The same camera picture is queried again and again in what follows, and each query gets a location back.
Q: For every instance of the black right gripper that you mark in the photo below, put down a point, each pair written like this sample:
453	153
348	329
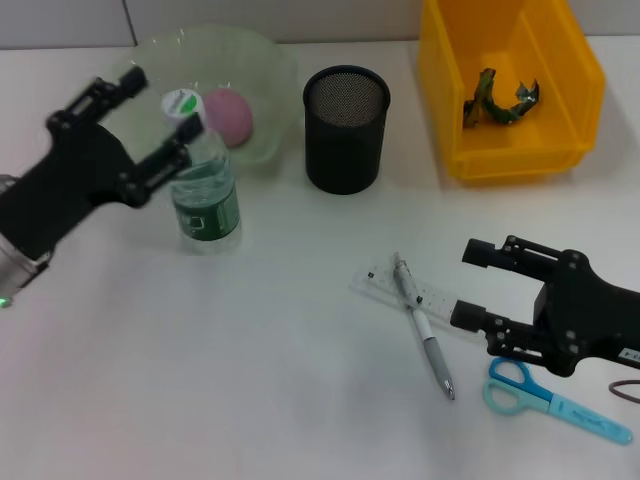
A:
585	320

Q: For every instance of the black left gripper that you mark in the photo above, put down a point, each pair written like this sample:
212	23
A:
75	185

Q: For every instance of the transparent plastic ruler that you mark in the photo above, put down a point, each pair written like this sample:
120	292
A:
435	295

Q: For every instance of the white grey ballpoint pen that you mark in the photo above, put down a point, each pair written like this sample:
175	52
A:
425	335

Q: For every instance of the green label water bottle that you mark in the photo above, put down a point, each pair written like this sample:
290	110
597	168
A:
207	200

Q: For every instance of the pink ball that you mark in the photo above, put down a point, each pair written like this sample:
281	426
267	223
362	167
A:
232	120

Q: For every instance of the green plastic wrapper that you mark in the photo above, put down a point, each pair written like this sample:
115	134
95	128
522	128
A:
500	112

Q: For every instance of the translucent green fruit plate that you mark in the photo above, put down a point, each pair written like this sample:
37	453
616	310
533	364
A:
265	90

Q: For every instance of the black mesh pen holder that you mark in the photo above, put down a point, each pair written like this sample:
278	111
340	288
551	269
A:
345	145

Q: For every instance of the yellow plastic storage bin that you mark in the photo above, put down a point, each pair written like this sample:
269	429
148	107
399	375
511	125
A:
560	150

